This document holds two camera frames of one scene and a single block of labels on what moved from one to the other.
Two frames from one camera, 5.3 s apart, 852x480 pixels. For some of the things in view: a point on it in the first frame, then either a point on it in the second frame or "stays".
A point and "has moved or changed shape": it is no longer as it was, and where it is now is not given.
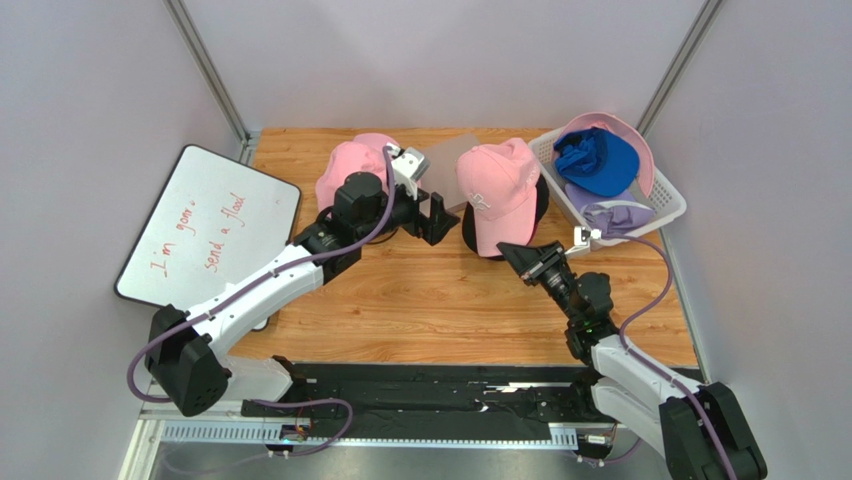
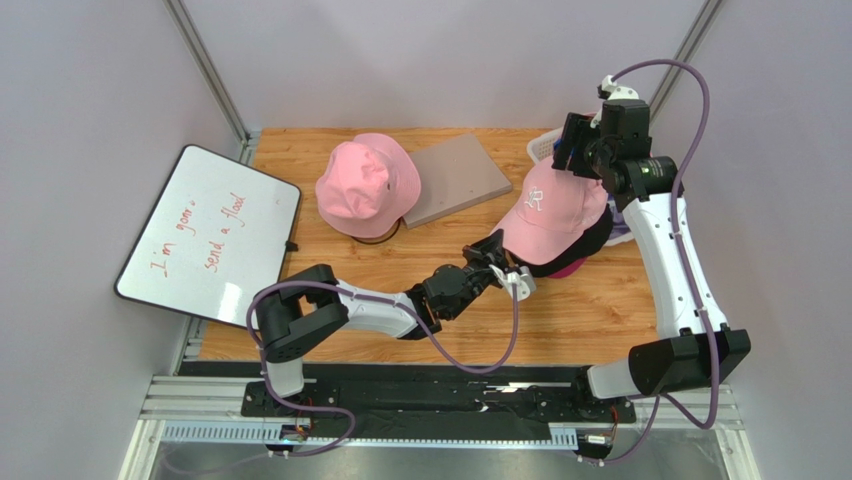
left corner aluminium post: x=197 y=41 stays
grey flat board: x=441 y=175 stays
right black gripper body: x=542 y=263 -> x=570 y=143
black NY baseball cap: x=468 y=221 has moved or changed shape
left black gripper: x=430 y=229 -> x=489 y=251
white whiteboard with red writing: x=214 y=220 stays
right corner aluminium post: x=698 y=31 stays
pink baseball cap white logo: x=500 y=181 -> x=552 y=213
